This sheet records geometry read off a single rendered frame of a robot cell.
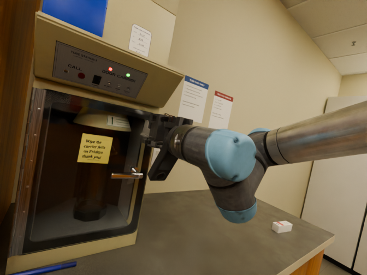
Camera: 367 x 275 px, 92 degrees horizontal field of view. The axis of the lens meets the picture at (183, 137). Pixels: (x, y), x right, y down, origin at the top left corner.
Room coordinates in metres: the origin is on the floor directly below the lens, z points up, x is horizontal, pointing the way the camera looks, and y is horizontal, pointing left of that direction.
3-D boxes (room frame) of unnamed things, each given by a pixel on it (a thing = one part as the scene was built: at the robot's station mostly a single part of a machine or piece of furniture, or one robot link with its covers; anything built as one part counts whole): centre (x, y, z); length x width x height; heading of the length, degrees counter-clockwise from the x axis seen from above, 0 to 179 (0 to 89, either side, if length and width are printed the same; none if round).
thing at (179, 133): (0.36, -0.01, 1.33); 0.08 x 0.05 x 0.08; 126
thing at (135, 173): (0.51, 0.14, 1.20); 0.10 x 0.05 x 0.03; 126
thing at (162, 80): (0.45, 0.19, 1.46); 0.32 x 0.12 x 0.10; 126
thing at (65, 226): (0.49, 0.22, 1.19); 0.30 x 0.01 x 0.40; 126
